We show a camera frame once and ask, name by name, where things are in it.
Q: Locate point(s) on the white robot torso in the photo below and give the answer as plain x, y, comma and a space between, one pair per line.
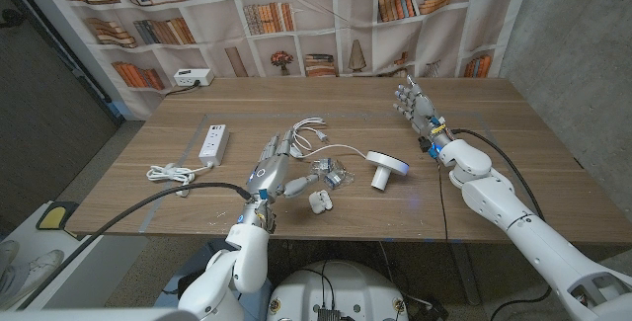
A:
345, 286

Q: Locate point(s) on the yellow black foot pedal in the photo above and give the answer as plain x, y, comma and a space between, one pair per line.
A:
52, 217

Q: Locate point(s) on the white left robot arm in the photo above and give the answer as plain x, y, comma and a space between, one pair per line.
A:
247, 262

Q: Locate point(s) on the white power strip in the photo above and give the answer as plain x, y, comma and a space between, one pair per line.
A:
213, 145

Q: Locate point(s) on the white low platform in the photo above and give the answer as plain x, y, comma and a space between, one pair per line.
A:
94, 266

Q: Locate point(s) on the white outlet box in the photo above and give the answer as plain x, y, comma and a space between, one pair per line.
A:
192, 77

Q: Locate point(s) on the white round charger stand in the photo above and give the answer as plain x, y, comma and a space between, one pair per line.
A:
385, 160

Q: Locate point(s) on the clear plastic bag with parts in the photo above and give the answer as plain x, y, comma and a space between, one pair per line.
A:
333, 175

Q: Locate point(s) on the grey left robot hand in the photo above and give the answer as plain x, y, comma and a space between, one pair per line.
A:
269, 175

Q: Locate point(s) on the printed bookshelf backdrop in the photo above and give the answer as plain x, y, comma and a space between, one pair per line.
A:
321, 29

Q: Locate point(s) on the white AirPods case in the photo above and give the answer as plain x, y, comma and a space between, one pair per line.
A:
318, 205

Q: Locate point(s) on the grey table leg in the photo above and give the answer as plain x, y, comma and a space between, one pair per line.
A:
466, 271

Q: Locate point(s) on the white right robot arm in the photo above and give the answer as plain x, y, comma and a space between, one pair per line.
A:
533, 242

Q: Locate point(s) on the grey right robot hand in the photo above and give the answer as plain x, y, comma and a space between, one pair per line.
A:
420, 108

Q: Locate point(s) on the white sneaker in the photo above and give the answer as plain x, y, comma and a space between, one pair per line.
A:
34, 274
7, 252

